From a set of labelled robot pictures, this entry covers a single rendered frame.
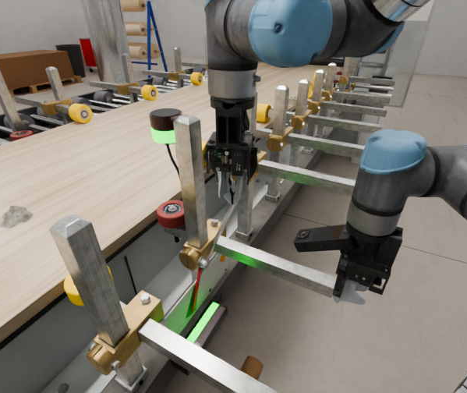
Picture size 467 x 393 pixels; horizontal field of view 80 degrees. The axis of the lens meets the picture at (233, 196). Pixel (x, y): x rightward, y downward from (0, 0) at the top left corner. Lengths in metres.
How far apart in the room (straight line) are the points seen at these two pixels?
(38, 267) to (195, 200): 0.33
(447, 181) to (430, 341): 1.37
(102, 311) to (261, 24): 0.43
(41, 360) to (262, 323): 1.04
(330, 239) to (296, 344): 1.06
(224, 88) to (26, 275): 0.51
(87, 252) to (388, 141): 0.42
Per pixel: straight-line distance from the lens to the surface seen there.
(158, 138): 0.54
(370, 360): 1.60
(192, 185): 0.55
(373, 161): 0.43
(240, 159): 0.45
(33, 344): 0.76
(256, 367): 1.38
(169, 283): 0.92
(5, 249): 0.77
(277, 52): 0.32
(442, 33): 9.32
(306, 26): 0.33
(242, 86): 0.43
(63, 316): 0.77
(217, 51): 0.43
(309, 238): 0.55
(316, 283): 0.62
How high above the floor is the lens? 1.32
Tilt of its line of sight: 33 degrees down
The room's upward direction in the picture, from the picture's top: straight up
